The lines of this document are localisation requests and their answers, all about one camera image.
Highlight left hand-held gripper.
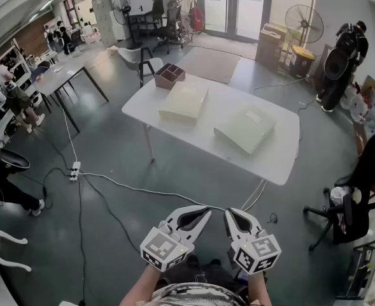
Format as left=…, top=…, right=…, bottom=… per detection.
left=139, top=205, right=213, bottom=272

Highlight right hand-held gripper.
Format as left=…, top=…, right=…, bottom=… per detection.
left=223, top=207, right=282, bottom=275

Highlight cream box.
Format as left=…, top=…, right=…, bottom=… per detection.
left=157, top=80, right=209, bottom=126
left=213, top=106, right=278, bottom=155

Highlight person's right forearm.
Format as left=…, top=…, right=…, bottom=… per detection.
left=246, top=271, right=272, bottom=306

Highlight person's left forearm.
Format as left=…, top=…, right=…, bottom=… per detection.
left=120, top=265, right=163, bottom=306

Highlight person's black trousers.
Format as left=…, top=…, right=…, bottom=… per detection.
left=157, top=255, right=248, bottom=295

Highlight person's patterned shirt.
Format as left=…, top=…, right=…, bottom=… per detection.
left=150, top=282, right=248, bottom=306

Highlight white power strip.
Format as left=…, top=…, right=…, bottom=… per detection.
left=69, top=161, right=81, bottom=183

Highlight black office chair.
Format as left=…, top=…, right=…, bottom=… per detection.
left=152, top=0, right=185, bottom=55
left=303, top=134, right=375, bottom=251

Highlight brown wooden compartment organizer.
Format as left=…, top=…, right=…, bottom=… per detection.
left=153, top=62, right=187, bottom=91

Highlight beige floor mat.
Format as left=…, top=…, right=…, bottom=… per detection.
left=176, top=46, right=241, bottom=85

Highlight black bin yellow lid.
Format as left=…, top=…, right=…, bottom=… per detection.
left=289, top=45, right=315, bottom=78

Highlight white chair black legs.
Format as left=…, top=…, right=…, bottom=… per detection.
left=117, top=46, right=164, bottom=89

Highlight tall cardboard box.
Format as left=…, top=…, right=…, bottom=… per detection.
left=255, top=29, right=285, bottom=73

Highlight grey table black legs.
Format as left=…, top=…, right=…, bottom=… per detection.
left=31, top=54, right=110, bottom=133

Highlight flat cardboard box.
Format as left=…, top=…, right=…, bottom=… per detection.
left=262, top=22, right=287, bottom=36

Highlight red backpack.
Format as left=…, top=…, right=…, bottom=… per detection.
left=189, top=6, right=204, bottom=31

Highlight glass double door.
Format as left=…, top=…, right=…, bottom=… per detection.
left=202, top=0, right=272, bottom=41

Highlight large black standing fan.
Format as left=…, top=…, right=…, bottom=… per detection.
left=284, top=4, right=324, bottom=76

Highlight white locker cabinet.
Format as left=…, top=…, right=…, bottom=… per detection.
left=91, top=0, right=115, bottom=43

